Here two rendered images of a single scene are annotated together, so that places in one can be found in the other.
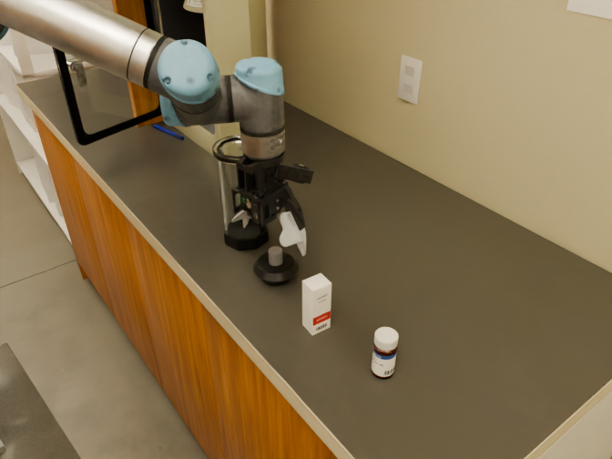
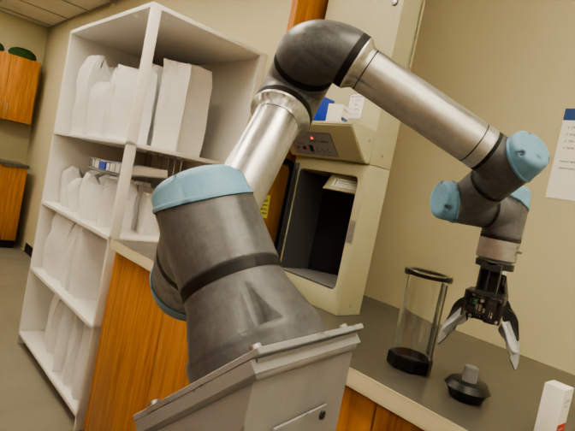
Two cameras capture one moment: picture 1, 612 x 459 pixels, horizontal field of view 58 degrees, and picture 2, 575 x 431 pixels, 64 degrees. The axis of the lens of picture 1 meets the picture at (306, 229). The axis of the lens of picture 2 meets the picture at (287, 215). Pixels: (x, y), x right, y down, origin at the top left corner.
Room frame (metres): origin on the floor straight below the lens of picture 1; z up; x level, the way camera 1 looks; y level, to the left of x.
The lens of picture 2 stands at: (-0.01, 0.60, 1.28)
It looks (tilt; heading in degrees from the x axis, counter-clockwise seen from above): 3 degrees down; 353
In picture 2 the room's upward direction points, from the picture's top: 12 degrees clockwise
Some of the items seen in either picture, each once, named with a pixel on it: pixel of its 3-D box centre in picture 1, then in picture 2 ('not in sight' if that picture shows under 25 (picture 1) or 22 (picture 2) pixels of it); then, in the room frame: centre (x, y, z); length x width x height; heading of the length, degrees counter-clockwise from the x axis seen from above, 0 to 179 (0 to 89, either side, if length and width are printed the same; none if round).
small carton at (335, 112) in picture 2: not in sight; (337, 115); (1.41, 0.34, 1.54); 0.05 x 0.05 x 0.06; 55
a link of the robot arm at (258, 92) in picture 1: (259, 96); (504, 212); (0.85, 0.08, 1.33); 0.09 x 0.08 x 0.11; 99
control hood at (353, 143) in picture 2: not in sight; (321, 140); (1.45, 0.37, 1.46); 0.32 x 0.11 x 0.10; 37
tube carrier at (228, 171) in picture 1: (242, 191); (418, 316); (1.00, 0.13, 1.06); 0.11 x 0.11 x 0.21
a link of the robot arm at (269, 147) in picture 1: (264, 141); (499, 251); (0.85, 0.07, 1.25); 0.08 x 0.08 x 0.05
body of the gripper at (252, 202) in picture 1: (262, 183); (488, 291); (0.85, 0.08, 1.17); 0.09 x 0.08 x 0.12; 142
